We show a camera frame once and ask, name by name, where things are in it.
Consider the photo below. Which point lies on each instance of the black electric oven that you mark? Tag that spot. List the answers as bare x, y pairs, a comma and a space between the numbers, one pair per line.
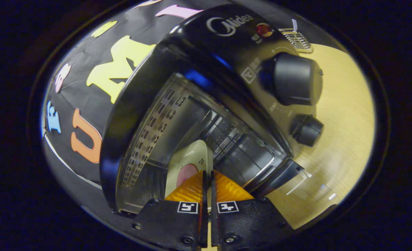
192, 31

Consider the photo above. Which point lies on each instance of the cream square plate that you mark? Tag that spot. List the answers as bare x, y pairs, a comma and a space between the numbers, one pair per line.
195, 153

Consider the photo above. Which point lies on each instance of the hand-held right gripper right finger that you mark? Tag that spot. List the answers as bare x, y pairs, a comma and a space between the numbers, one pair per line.
244, 223

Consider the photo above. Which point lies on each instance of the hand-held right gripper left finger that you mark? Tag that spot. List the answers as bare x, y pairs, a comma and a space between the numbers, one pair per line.
171, 223

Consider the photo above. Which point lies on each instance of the pink food piece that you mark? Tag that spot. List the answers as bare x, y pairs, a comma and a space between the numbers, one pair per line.
186, 172

